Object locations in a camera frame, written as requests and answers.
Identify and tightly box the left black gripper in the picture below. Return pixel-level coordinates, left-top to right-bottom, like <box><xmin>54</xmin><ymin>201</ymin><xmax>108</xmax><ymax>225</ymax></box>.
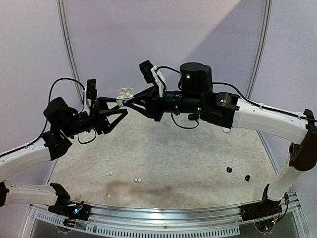
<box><xmin>61</xmin><ymin>96</ymin><xmax>128</xmax><ymax>137</ymax></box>

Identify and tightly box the white stem earbud charging case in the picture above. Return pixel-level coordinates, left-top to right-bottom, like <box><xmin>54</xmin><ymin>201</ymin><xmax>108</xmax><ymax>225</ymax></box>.
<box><xmin>116</xmin><ymin>87</ymin><xmax>134</xmax><ymax>107</ymax></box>

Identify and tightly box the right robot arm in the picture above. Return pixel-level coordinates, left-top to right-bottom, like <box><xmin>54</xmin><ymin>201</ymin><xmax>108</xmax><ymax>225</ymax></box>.
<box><xmin>123</xmin><ymin>61</ymin><xmax>317</xmax><ymax>216</ymax></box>

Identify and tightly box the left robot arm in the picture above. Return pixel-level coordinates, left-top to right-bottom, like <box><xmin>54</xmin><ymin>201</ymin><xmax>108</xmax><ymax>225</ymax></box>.
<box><xmin>0</xmin><ymin>97</ymin><xmax>128</xmax><ymax>215</ymax></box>

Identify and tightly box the black earbud charging case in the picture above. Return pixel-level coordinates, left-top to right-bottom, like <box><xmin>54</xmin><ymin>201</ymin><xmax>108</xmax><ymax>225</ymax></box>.
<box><xmin>188</xmin><ymin>114</ymin><xmax>199</xmax><ymax>121</ymax></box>

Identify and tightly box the white oval charging case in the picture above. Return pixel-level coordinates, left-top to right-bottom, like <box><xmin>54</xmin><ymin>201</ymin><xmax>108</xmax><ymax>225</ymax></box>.
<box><xmin>223</xmin><ymin>128</ymin><xmax>231</xmax><ymax>133</ymax></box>

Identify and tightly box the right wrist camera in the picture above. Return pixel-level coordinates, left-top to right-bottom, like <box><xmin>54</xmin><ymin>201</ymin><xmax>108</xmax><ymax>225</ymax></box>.
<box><xmin>139</xmin><ymin>60</ymin><xmax>167</xmax><ymax>97</ymax></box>

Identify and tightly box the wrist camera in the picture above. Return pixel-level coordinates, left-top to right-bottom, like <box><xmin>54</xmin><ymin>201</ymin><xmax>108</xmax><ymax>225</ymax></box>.
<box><xmin>139</xmin><ymin>60</ymin><xmax>167</xmax><ymax>97</ymax></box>
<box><xmin>84</xmin><ymin>79</ymin><xmax>97</xmax><ymax>115</ymax></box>

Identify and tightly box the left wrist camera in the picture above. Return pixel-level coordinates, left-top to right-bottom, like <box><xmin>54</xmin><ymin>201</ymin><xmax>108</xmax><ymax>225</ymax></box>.
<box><xmin>84</xmin><ymin>79</ymin><xmax>97</xmax><ymax>115</ymax></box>

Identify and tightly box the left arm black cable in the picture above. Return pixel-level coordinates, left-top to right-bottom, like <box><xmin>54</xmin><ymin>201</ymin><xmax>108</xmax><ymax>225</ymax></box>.
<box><xmin>24</xmin><ymin>78</ymin><xmax>97</xmax><ymax>149</ymax></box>

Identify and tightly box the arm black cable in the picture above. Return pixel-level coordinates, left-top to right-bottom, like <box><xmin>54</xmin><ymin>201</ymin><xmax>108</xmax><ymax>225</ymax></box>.
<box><xmin>24</xmin><ymin>78</ymin><xmax>97</xmax><ymax>149</ymax></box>
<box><xmin>157</xmin><ymin>65</ymin><xmax>317</xmax><ymax>129</ymax></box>

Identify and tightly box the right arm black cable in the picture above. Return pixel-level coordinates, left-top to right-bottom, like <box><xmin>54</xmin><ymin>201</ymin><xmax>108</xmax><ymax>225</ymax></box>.
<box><xmin>157</xmin><ymin>65</ymin><xmax>317</xmax><ymax>129</ymax></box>

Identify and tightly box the left aluminium frame post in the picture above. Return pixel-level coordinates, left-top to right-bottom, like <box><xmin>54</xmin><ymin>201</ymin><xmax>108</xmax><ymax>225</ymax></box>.
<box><xmin>56</xmin><ymin>0</ymin><xmax>82</xmax><ymax>85</ymax></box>

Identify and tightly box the aluminium frame post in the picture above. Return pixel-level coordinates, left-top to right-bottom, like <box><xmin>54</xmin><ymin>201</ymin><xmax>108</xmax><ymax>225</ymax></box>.
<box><xmin>56</xmin><ymin>0</ymin><xmax>82</xmax><ymax>85</ymax></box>
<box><xmin>246</xmin><ymin>0</ymin><xmax>272</xmax><ymax>99</ymax></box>

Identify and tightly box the right aluminium frame post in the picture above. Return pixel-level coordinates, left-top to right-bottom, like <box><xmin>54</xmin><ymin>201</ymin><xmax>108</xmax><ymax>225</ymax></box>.
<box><xmin>246</xmin><ymin>0</ymin><xmax>272</xmax><ymax>99</ymax></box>

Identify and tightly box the aluminium front rail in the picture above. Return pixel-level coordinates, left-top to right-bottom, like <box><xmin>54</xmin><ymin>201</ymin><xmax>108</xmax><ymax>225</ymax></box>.
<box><xmin>23</xmin><ymin>193</ymin><xmax>310</xmax><ymax>238</ymax></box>

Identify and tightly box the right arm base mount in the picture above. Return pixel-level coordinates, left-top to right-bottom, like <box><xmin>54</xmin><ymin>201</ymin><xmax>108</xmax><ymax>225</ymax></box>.
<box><xmin>239</xmin><ymin>199</ymin><xmax>282</xmax><ymax>221</ymax></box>

